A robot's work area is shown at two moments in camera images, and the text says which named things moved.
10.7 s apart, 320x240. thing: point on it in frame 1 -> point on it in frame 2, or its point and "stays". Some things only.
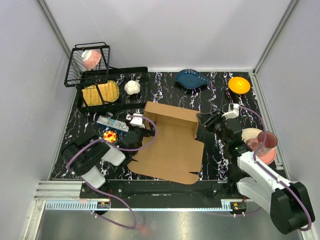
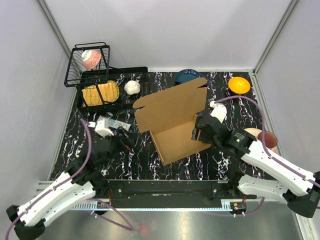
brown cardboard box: (175, 154) -> (169, 116)
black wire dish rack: (88, 67) stays
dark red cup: (270, 143) stays
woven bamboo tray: (109, 91) stays
